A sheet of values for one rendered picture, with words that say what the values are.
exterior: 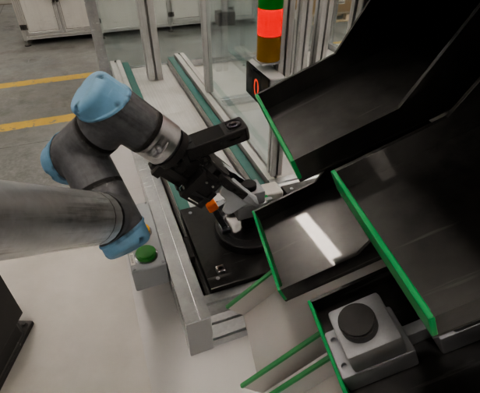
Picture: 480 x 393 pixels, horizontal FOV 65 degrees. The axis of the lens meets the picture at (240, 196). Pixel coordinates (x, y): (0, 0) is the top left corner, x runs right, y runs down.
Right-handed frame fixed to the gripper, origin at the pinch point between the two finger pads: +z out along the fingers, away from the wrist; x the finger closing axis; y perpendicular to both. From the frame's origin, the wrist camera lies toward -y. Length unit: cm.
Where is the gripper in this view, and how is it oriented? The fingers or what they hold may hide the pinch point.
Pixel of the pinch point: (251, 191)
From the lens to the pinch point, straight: 74.9
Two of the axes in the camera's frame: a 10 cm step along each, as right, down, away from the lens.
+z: 6.3, 4.3, 6.5
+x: 3.5, 5.8, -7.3
